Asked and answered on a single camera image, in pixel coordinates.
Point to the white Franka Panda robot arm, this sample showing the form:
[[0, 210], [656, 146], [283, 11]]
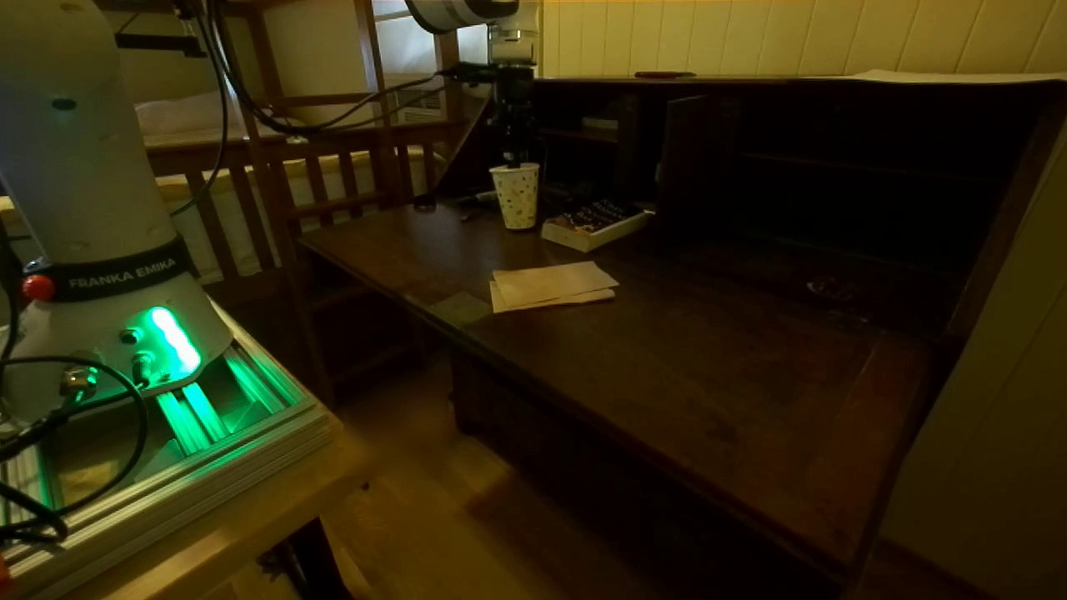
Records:
[[77, 166]]

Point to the dark wooden secretary desk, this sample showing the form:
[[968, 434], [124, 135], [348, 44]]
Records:
[[689, 377]]

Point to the white paper sheet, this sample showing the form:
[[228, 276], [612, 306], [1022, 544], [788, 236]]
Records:
[[955, 79]]

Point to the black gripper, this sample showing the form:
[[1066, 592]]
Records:
[[515, 89]]

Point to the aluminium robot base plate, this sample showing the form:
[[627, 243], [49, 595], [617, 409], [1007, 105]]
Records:
[[221, 420]]

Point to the wooden slatted chair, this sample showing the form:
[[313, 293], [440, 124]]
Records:
[[310, 166]]

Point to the light wooden robot table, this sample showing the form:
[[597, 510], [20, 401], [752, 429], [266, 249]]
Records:
[[256, 501]]

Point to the dotted white paper cup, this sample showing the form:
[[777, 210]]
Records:
[[519, 201]]

